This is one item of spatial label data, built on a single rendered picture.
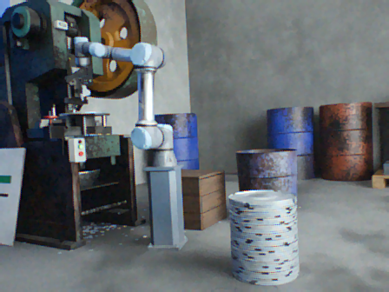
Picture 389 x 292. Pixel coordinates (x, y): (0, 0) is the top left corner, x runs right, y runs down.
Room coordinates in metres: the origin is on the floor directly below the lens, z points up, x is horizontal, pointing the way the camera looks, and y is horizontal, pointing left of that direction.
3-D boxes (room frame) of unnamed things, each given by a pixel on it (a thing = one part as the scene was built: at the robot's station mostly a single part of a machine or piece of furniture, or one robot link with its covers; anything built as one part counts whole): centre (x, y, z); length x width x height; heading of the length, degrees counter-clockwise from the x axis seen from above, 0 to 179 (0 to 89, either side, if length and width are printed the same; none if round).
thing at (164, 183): (2.04, 0.23, 0.23); 0.19 x 0.19 x 0.45; 78
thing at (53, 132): (2.08, 0.84, 0.62); 0.10 x 0.06 x 0.20; 149
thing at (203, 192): (2.56, 0.12, 0.18); 0.40 x 0.38 x 0.35; 61
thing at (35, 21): (2.27, 1.02, 1.31); 0.22 x 0.12 x 0.22; 59
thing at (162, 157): (2.04, 0.23, 0.50); 0.15 x 0.15 x 0.10
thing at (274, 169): (2.52, -0.43, 0.24); 0.42 x 0.42 x 0.48
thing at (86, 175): (2.47, 0.88, 0.36); 0.34 x 0.34 x 0.10
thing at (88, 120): (2.38, 0.73, 0.72); 0.25 x 0.14 x 0.14; 59
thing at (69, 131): (2.47, 0.88, 0.68); 0.45 x 0.30 x 0.06; 149
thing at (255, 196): (1.58, -0.25, 0.33); 0.29 x 0.29 x 0.01
